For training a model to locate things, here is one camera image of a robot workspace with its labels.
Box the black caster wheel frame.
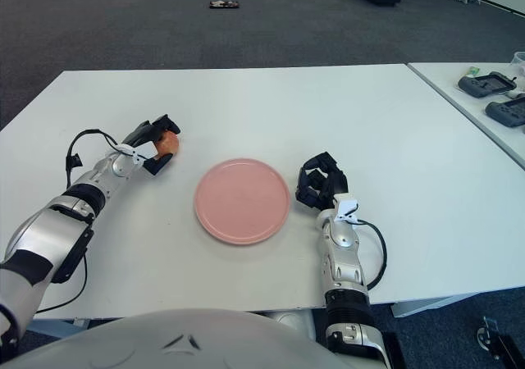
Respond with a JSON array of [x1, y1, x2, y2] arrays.
[[475, 315, 525, 369]]

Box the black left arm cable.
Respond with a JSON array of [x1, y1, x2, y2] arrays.
[[34, 129, 126, 315]]

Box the white table frame beam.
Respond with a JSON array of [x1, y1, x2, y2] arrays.
[[390, 290, 467, 317]]

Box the grey handheld controller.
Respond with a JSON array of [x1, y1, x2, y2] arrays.
[[485, 94, 525, 128], [457, 71, 517, 98]]

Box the red yellow apple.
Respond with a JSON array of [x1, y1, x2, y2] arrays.
[[154, 133, 180, 157]]

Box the grey robot torso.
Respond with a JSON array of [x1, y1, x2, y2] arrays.
[[24, 307, 349, 369]]

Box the pink round plate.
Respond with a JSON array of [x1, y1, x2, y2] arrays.
[[193, 158, 291, 246]]

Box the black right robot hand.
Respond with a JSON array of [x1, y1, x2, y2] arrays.
[[294, 151, 351, 212]]

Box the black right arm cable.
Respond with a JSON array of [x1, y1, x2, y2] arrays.
[[354, 219, 389, 290]]

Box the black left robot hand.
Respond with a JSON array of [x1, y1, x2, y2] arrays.
[[122, 114, 183, 176]]

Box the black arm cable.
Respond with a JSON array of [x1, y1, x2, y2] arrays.
[[354, 219, 389, 290], [34, 129, 126, 315]]

